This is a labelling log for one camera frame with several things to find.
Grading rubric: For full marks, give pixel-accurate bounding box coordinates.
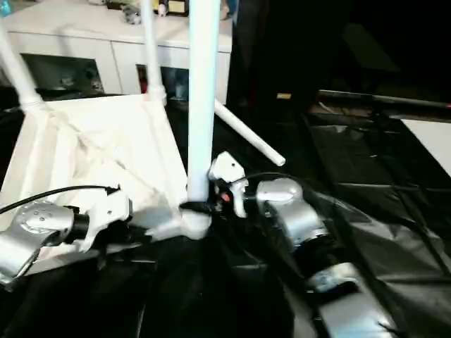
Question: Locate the white plastic table leg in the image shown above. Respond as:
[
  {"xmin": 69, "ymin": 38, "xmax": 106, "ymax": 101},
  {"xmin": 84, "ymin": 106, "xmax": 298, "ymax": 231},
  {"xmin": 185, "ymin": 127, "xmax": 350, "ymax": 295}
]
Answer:
[
  {"xmin": 140, "ymin": 0, "xmax": 168, "ymax": 105},
  {"xmin": 0, "ymin": 20, "xmax": 47, "ymax": 108},
  {"xmin": 185, "ymin": 0, "xmax": 222, "ymax": 211},
  {"xmin": 214, "ymin": 101, "xmax": 287, "ymax": 168}
]

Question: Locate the white plastic table top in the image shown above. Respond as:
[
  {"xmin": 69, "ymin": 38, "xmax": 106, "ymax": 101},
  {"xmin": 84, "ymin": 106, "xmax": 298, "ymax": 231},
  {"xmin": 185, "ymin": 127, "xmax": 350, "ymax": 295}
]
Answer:
[{"xmin": 0, "ymin": 93, "xmax": 214, "ymax": 275}]

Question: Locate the black work surface mat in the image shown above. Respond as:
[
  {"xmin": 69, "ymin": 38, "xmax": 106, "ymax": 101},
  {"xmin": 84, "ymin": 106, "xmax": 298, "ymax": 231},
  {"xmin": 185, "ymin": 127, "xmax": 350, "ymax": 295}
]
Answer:
[{"xmin": 0, "ymin": 84, "xmax": 451, "ymax": 338}]

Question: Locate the dark black cabinet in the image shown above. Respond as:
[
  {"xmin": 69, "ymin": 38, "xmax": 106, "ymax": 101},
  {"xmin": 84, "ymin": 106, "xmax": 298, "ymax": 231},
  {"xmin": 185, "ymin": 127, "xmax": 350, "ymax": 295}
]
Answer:
[{"xmin": 229, "ymin": 0, "xmax": 451, "ymax": 99}]

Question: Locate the small grey cabinet ornament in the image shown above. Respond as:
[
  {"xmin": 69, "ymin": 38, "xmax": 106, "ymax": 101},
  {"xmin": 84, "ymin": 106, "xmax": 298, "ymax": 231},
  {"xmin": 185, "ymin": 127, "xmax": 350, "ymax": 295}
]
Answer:
[{"xmin": 118, "ymin": 4, "xmax": 145, "ymax": 22}]

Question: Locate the white glass-door cabinet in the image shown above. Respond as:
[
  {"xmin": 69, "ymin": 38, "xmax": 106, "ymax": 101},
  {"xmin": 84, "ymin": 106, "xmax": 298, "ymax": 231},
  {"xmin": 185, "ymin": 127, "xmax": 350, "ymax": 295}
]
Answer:
[{"xmin": 0, "ymin": 0, "xmax": 235, "ymax": 103}]

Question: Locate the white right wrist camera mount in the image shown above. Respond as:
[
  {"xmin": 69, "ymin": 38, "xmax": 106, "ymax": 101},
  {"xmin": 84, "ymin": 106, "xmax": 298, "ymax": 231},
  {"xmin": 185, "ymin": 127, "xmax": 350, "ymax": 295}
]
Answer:
[{"xmin": 209, "ymin": 151, "xmax": 250, "ymax": 219}]

